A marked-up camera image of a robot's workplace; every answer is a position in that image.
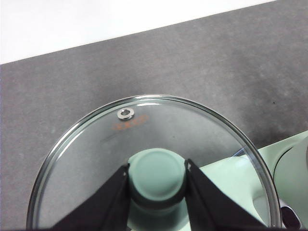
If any glass lid with green knob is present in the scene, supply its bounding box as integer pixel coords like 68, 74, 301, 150
26, 93, 282, 231

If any mint green breakfast maker base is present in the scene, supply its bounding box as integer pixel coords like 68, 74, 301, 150
199, 129, 308, 231

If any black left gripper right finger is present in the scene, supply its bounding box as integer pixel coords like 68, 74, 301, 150
184, 158, 266, 231

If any mint green griddle cover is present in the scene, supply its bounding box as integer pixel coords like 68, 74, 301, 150
273, 131, 308, 231

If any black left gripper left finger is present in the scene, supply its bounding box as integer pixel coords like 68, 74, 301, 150
51, 164, 132, 231

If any chrome griddle cover handle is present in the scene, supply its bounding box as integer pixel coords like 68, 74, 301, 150
280, 205, 302, 231

